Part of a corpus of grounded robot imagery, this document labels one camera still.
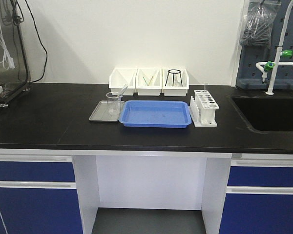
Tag clear glass test tube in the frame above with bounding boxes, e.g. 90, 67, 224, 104
119, 83, 128, 96

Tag white test tube rack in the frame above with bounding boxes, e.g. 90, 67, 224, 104
188, 90, 219, 127

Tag blue grey pegboard drying rack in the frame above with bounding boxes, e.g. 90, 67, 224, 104
236, 0, 293, 90

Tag blue plastic tray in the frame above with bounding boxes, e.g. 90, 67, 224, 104
119, 100, 192, 128

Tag middle white storage bin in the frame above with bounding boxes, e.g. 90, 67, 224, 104
136, 68, 162, 96

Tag white storage bin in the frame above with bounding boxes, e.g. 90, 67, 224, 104
109, 68, 138, 96
162, 68, 189, 97
136, 68, 162, 96

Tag green yellow plastic sticks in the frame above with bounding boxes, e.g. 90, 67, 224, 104
143, 76, 154, 86

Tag clear glass beaker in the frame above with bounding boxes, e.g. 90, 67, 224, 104
106, 92, 122, 115

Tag grey metal tray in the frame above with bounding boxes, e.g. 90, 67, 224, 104
89, 100, 120, 122

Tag right white storage bin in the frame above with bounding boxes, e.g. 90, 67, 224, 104
162, 68, 189, 97

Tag left white storage bin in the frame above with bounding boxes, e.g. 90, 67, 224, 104
109, 68, 138, 96

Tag black lab sink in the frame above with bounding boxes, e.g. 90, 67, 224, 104
228, 95, 293, 132

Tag white lab faucet green knobs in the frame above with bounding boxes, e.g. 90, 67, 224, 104
256, 0, 293, 96

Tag plastic bag of pegs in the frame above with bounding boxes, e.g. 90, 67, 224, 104
240, 0, 281, 48

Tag left blue cabinet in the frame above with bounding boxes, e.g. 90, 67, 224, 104
0, 156, 84, 234

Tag blue cabinet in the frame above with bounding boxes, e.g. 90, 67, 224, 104
0, 156, 84, 234
219, 159, 293, 234

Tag right blue cabinet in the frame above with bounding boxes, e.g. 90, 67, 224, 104
219, 159, 293, 234

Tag black wire tripod stand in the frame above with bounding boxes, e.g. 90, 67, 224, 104
165, 69, 183, 87

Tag black hanging cable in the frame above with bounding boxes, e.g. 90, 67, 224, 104
2, 0, 48, 83

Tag metal framed glass enclosure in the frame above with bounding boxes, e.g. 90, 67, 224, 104
0, 0, 31, 109

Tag white coiled cable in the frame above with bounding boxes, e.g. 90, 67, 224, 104
0, 19, 16, 71

